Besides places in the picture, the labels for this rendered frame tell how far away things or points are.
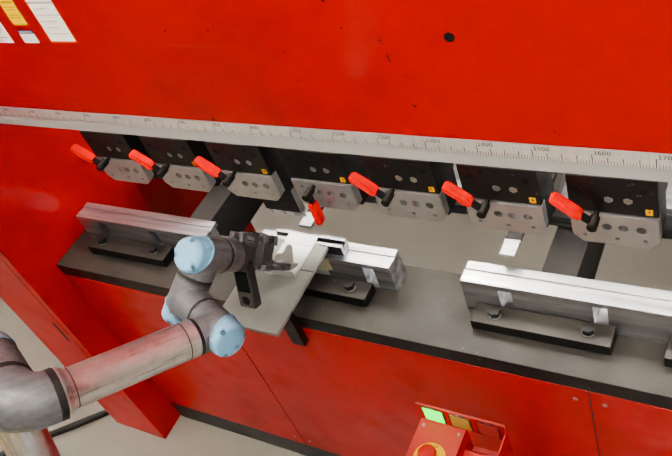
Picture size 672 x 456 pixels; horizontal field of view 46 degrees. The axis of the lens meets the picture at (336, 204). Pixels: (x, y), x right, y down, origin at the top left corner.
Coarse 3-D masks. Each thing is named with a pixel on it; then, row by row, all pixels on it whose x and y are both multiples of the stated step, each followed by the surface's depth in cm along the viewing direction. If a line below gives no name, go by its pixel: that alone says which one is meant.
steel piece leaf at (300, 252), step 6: (282, 246) 195; (294, 246) 194; (300, 246) 193; (306, 246) 192; (294, 252) 192; (300, 252) 191; (306, 252) 191; (294, 258) 191; (300, 258) 190; (300, 264) 188; (276, 270) 187; (288, 270) 188; (294, 270) 188; (288, 276) 187; (294, 276) 186
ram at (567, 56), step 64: (64, 0) 161; (128, 0) 152; (192, 0) 145; (256, 0) 138; (320, 0) 131; (384, 0) 125; (448, 0) 120; (512, 0) 115; (576, 0) 111; (640, 0) 107; (0, 64) 190; (64, 64) 178; (128, 64) 167; (192, 64) 158; (256, 64) 150; (320, 64) 142; (384, 64) 135; (448, 64) 129; (512, 64) 124; (576, 64) 118; (640, 64) 114; (64, 128) 199; (128, 128) 186; (320, 128) 155; (384, 128) 147; (448, 128) 140; (512, 128) 133; (576, 128) 127; (640, 128) 122
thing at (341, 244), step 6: (276, 234) 200; (282, 234) 200; (306, 234) 196; (312, 234) 195; (318, 240) 194; (324, 240) 193; (330, 240) 192; (336, 240) 191; (342, 240) 190; (330, 246) 190; (336, 246) 189; (342, 246) 189; (348, 246) 192; (330, 252) 192; (336, 252) 191; (342, 252) 190
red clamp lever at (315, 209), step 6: (312, 186) 169; (306, 192) 167; (312, 192) 168; (306, 198) 167; (312, 198) 169; (312, 204) 169; (318, 204) 171; (312, 210) 170; (318, 210) 171; (318, 216) 171; (318, 222) 172
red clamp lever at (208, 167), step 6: (198, 156) 177; (198, 162) 176; (204, 162) 177; (210, 162) 178; (204, 168) 176; (210, 168) 177; (216, 168) 177; (210, 174) 177; (216, 174) 177; (222, 174) 177; (228, 174) 178; (234, 174) 178; (228, 180) 177; (228, 186) 177
